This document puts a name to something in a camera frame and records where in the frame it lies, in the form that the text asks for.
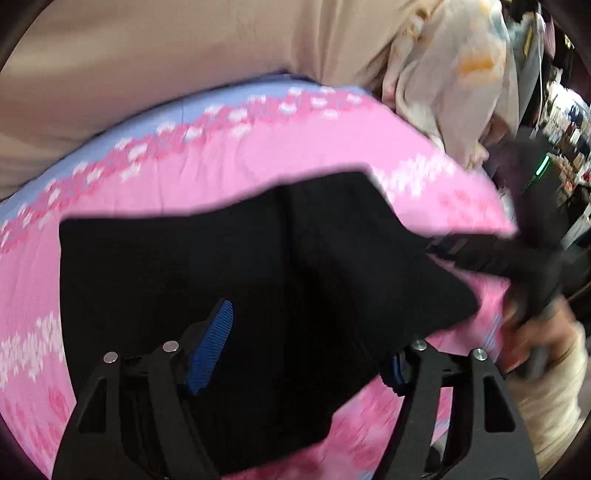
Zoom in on person's right forearm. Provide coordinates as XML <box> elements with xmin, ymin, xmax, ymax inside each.
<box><xmin>508</xmin><ymin>320</ymin><xmax>589</xmax><ymax>478</ymax></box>

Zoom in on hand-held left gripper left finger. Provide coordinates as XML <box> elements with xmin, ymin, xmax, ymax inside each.
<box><xmin>52</xmin><ymin>299</ymin><xmax>235</xmax><ymax>480</ymax></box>

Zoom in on cluttered shelves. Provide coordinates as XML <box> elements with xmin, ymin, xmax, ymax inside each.
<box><xmin>510</xmin><ymin>0</ymin><xmax>591</xmax><ymax>252</ymax></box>

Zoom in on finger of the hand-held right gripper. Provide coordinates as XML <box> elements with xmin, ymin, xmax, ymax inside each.
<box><xmin>424</xmin><ymin>232</ymin><xmax>520</xmax><ymax>280</ymax></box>

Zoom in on person's right hand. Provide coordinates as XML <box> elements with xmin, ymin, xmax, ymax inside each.
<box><xmin>501</xmin><ymin>293</ymin><xmax>580</xmax><ymax>377</ymax></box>

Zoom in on black pants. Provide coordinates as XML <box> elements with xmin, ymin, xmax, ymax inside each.
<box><xmin>58</xmin><ymin>171</ymin><xmax>481</xmax><ymax>476</ymax></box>

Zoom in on beige blanket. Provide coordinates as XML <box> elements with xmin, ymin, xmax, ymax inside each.
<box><xmin>0</xmin><ymin>0</ymin><xmax>444</xmax><ymax>201</ymax></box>

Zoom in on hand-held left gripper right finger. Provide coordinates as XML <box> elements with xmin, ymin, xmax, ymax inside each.
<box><xmin>381</xmin><ymin>339</ymin><xmax>542</xmax><ymax>480</ymax></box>

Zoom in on pale floral cloth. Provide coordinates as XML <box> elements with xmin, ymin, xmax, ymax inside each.
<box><xmin>381</xmin><ymin>0</ymin><xmax>525</xmax><ymax>172</ymax></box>

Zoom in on pink rose print bedsheet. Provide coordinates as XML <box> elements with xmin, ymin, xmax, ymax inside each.
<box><xmin>0</xmin><ymin>76</ymin><xmax>520</xmax><ymax>480</ymax></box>

